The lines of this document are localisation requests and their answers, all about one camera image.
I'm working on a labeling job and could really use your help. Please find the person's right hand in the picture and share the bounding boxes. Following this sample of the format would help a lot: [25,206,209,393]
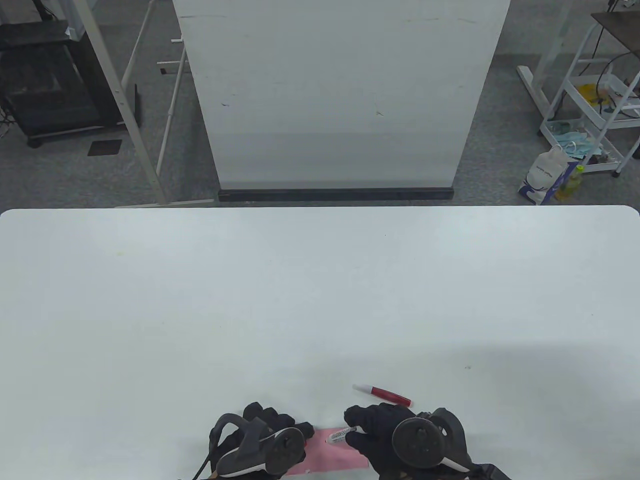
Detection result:
[344,402,476,480]

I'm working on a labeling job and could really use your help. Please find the person's left hand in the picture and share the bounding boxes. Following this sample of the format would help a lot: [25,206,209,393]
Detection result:
[220,401,315,452]

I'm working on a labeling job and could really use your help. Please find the red glitter glue pen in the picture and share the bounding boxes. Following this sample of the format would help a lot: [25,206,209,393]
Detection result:
[352,384,414,407]

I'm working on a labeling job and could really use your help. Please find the black and white controller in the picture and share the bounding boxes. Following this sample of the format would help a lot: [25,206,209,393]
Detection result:
[391,407,473,473]
[208,413,307,477]

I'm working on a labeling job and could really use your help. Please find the pink heart outline paper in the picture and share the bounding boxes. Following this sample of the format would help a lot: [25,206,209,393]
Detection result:
[285,427,370,476]

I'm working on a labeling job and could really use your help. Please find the black partition base bar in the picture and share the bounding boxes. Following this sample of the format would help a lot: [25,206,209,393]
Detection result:
[218,187,455,203]

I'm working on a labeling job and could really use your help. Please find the white plastic bag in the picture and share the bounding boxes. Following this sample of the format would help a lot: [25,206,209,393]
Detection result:
[517,145,581,206]

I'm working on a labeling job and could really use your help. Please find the yellow-green bottle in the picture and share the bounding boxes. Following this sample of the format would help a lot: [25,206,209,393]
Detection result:
[556,165,586,203]

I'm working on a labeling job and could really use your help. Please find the small black floor mat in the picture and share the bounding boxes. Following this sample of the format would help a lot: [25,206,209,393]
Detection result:
[88,139,123,157]

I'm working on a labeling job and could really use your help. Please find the large white partition board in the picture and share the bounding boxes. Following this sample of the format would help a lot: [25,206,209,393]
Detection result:
[171,0,512,190]

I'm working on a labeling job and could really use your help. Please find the blue face masks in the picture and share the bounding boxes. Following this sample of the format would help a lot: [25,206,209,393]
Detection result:
[547,120,606,161]

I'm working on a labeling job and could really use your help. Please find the white table leg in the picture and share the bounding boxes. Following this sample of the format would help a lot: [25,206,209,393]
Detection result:
[516,0,576,119]

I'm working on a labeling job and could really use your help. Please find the white utility cart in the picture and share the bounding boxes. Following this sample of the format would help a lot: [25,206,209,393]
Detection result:
[539,20,640,178]

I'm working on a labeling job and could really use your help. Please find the yellow item on cart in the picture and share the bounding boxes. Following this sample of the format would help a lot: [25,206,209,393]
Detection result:
[577,82,608,106]

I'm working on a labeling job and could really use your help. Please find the black cabinet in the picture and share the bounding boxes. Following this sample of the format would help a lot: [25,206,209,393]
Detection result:
[0,20,126,148]

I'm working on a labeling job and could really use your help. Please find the brown tabletop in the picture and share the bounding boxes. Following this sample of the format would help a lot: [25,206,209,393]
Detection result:
[591,10,640,58]

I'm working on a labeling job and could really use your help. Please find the black controller lanyard cord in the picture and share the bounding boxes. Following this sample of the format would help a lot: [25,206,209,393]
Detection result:
[191,440,217,480]

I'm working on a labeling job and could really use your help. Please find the white tube frame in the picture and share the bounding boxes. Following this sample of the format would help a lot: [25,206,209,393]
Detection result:
[120,0,190,178]

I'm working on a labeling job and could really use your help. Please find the white flat post stand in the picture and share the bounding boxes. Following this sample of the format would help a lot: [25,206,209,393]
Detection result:
[72,0,217,208]

